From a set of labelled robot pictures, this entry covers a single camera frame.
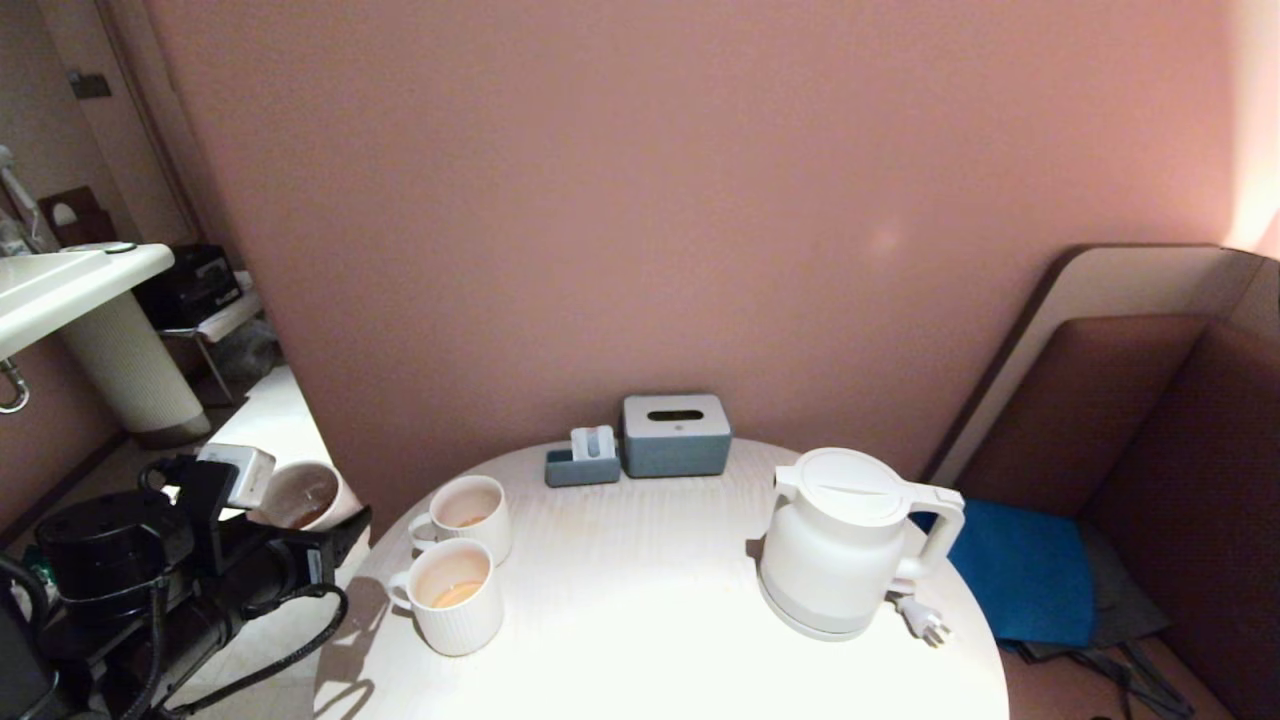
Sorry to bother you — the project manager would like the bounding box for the chrome sink faucet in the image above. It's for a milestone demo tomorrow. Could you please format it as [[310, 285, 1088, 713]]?
[[0, 145, 46, 254]]

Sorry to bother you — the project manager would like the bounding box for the grey plastic bag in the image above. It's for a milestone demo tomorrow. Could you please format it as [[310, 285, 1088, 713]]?
[[215, 320, 283, 389]]

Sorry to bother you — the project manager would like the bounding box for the white metal-leg rack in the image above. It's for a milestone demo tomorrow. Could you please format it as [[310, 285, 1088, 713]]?
[[160, 285, 266, 406]]

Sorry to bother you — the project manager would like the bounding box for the thin dark loose cable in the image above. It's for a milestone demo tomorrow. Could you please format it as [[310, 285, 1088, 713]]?
[[1020, 640, 1241, 720]]

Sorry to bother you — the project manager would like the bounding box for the small grey sachet holder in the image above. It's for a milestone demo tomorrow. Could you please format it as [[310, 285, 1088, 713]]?
[[545, 445, 623, 488]]

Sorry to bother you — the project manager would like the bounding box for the white electric kettle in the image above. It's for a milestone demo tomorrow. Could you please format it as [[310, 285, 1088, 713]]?
[[760, 447, 966, 633]]

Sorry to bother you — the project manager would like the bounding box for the blue folded cloth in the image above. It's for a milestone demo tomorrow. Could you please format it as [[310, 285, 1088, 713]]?
[[910, 500, 1097, 649]]

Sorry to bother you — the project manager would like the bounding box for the grey round kettle base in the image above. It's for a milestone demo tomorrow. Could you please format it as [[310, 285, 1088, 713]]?
[[758, 575, 901, 642]]

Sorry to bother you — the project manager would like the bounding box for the white power plug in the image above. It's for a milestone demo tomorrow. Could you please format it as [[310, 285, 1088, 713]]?
[[893, 595, 949, 648]]

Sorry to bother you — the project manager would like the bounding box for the black box appliance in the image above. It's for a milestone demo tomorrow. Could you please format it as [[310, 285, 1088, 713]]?
[[133, 243, 244, 329]]

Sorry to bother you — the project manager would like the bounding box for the smooth white handleless cup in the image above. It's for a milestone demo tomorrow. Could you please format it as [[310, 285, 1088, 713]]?
[[250, 460, 363, 532]]

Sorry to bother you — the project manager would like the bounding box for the brown upholstered bench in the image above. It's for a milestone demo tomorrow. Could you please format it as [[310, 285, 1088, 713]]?
[[950, 315, 1280, 720]]

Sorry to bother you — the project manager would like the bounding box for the white pedestal sink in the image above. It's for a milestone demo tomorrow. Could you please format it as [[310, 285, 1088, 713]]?
[[0, 242, 176, 359]]

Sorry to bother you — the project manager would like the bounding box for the white ribbed sink pedestal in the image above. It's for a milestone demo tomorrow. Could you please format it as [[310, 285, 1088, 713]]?
[[57, 290, 213, 448]]

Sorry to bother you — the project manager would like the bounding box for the grey blue tissue box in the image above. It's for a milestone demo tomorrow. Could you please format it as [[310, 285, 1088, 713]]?
[[622, 393, 733, 478]]

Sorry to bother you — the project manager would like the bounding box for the white ribbed mug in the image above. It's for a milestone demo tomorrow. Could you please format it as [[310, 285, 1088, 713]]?
[[388, 538, 505, 658], [408, 474, 513, 566]]

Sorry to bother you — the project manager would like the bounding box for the brown wall holder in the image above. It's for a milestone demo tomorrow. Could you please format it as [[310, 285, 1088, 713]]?
[[38, 185, 116, 248]]

